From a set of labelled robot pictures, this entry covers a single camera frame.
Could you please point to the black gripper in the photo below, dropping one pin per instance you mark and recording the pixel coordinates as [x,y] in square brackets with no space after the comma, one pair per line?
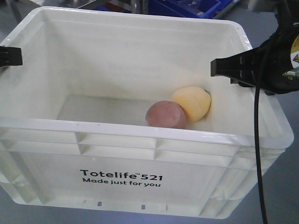
[274,65]

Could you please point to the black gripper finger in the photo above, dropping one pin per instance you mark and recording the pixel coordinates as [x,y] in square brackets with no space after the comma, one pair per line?
[10,56]

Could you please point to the yellow plush peach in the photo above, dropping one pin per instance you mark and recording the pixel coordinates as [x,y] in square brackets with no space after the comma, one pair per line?
[194,101]

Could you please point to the pink plush toy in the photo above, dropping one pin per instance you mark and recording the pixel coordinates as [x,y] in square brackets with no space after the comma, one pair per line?
[166,114]

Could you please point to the white plastic tote crate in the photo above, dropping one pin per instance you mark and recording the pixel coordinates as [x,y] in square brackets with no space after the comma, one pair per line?
[72,117]

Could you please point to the blue plastic bin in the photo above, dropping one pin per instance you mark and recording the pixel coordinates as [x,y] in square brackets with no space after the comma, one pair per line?
[202,9]

